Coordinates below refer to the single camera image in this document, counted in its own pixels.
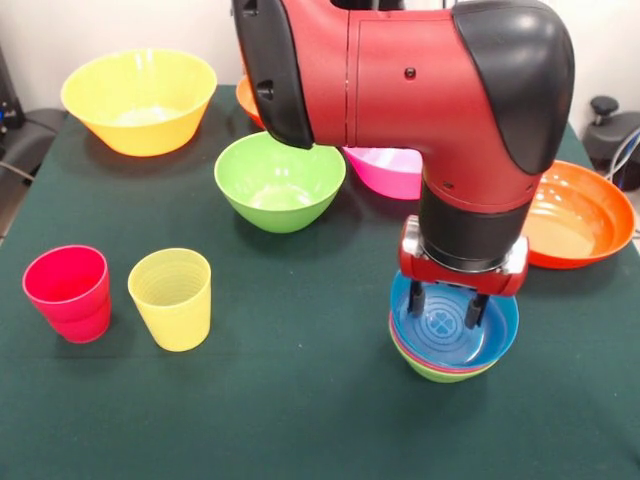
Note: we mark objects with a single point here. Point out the large green bowl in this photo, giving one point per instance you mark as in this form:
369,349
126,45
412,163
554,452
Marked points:
280,200

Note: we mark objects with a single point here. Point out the orange shallow bowl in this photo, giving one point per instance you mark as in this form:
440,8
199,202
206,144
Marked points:
247,100
575,225

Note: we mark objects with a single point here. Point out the small green bowl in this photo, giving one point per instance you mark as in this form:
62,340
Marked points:
445,375

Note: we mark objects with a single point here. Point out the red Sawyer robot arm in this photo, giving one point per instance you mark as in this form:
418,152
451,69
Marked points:
425,85

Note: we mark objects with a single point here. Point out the blue bowl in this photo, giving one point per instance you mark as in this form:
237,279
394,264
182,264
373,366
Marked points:
500,325

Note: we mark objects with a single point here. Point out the black round base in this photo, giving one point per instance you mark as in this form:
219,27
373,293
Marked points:
607,142

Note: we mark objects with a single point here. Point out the yellow cup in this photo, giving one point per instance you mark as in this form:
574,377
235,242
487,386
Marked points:
172,310

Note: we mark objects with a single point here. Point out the dark green tablecloth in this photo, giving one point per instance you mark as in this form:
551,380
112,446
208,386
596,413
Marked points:
250,425

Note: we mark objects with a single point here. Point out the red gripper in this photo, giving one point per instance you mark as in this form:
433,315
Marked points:
450,275

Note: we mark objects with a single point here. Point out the small red bowl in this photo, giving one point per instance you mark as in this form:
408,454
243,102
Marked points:
400,340

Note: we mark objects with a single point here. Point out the dark grey seat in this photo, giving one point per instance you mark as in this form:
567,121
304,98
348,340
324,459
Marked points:
30,140

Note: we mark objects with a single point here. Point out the large pink bowl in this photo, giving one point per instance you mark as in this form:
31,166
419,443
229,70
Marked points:
390,172

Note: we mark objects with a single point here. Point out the black equipment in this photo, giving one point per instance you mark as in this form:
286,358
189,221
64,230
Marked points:
9,100

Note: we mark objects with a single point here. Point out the black knob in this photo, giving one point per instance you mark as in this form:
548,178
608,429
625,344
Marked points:
604,107

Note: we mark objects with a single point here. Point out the red cup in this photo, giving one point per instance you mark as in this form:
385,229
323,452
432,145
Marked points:
82,330
65,280

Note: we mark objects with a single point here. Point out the large yellow-orange bowl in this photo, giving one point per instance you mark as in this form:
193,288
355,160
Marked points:
140,135

